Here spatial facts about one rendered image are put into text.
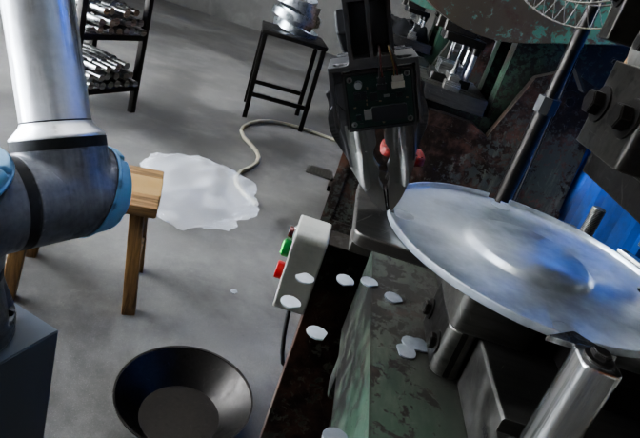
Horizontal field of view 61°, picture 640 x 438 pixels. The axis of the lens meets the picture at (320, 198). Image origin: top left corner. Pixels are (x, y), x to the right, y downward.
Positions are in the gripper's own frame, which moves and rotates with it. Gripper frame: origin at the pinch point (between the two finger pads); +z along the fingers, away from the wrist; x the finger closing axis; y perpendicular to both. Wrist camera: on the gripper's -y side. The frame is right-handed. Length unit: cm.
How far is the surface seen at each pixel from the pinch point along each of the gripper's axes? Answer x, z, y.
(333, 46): -41, 57, -660
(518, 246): 12.2, 6.4, 1.1
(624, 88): 21.3, -7.8, 0.8
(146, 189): -60, 23, -78
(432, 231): 4.0, 3.3, 2.6
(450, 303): 5.2, 11.2, 2.8
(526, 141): 36, 23, -83
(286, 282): -15.8, 20.2, -19.9
